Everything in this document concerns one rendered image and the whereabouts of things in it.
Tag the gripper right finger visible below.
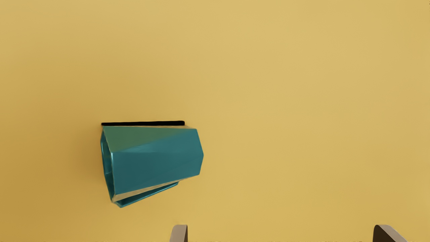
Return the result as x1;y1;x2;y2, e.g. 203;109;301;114
373;224;409;242

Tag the teal faceted mug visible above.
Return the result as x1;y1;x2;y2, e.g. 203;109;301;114
100;125;204;208

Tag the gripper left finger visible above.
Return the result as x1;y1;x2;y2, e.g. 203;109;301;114
169;225;188;242

